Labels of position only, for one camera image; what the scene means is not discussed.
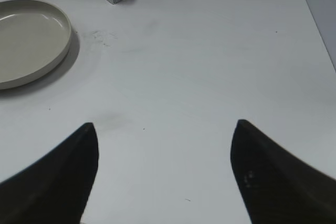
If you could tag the beige round plate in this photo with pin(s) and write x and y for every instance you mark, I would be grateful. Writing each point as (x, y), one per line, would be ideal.
(35, 38)

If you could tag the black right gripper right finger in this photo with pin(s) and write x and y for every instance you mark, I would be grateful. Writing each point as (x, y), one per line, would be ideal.
(276, 186)

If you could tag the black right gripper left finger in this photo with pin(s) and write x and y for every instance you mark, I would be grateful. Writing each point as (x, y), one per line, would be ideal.
(55, 188)

